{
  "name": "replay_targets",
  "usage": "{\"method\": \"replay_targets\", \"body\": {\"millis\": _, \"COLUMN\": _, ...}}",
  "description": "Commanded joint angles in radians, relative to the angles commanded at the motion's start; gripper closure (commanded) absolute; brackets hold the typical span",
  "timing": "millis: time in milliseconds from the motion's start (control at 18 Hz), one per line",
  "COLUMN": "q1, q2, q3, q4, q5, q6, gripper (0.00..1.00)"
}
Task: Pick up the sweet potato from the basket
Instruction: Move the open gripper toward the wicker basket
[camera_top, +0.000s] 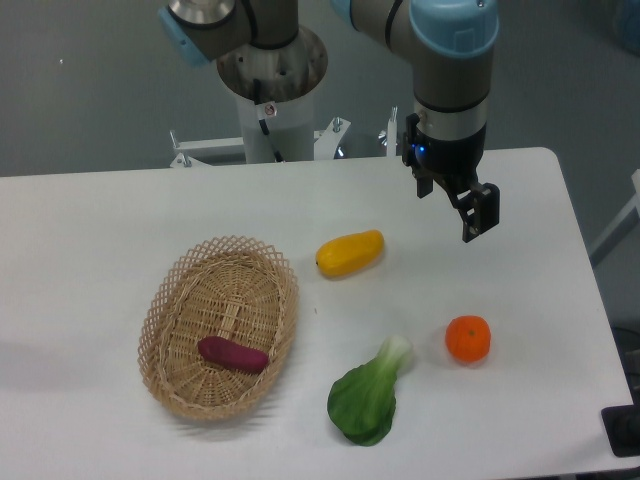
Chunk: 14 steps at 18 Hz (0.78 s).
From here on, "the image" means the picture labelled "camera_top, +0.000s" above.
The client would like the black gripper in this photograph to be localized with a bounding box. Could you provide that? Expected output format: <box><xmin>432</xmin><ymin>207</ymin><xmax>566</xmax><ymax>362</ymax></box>
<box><xmin>402</xmin><ymin>113</ymin><xmax>500</xmax><ymax>243</ymax></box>

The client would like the purple sweet potato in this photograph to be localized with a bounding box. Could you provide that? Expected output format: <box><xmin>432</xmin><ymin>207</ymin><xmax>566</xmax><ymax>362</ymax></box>
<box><xmin>197</xmin><ymin>336</ymin><xmax>269</xmax><ymax>373</ymax></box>

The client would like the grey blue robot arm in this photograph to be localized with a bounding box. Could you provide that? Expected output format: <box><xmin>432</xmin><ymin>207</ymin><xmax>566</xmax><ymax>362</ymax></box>
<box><xmin>158</xmin><ymin>1</ymin><xmax>500</xmax><ymax>241</ymax></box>

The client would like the woven wicker basket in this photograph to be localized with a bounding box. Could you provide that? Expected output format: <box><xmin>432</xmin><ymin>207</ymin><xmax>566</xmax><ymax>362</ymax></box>
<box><xmin>138</xmin><ymin>236</ymin><xmax>299</xmax><ymax>421</ymax></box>

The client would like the yellow papaya fruit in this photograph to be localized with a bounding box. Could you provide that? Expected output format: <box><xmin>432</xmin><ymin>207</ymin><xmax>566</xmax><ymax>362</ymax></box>
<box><xmin>315</xmin><ymin>230</ymin><xmax>385</xmax><ymax>278</ymax></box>

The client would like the orange tangerine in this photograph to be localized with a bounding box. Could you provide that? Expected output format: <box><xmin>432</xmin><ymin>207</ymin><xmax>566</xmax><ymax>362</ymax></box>
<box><xmin>445</xmin><ymin>315</ymin><xmax>492</xmax><ymax>363</ymax></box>

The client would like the green bok choy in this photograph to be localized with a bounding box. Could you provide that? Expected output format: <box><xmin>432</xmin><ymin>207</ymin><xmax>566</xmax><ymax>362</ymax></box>
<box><xmin>327</xmin><ymin>335</ymin><xmax>413</xmax><ymax>446</ymax></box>

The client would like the black box at table edge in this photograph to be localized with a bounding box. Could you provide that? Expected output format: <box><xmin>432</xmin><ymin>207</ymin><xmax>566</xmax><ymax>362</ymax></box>
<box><xmin>601</xmin><ymin>405</ymin><xmax>639</xmax><ymax>458</ymax></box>

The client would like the white metal base frame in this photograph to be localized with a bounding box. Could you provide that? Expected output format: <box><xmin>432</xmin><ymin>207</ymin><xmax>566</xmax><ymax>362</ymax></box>
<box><xmin>169</xmin><ymin>105</ymin><xmax>400</xmax><ymax>168</ymax></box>

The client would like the white frame at right edge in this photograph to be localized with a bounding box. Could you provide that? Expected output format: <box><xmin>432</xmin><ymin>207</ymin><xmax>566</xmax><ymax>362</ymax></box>
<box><xmin>588</xmin><ymin>170</ymin><xmax>639</xmax><ymax>267</ymax></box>

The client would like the black cable on pedestal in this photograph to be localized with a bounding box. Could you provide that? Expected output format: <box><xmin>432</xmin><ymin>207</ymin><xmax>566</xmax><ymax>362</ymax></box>
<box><xmin>252</xmin><ymin>78</ymin><xmax>285</xmax><ymax>164</ymax></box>

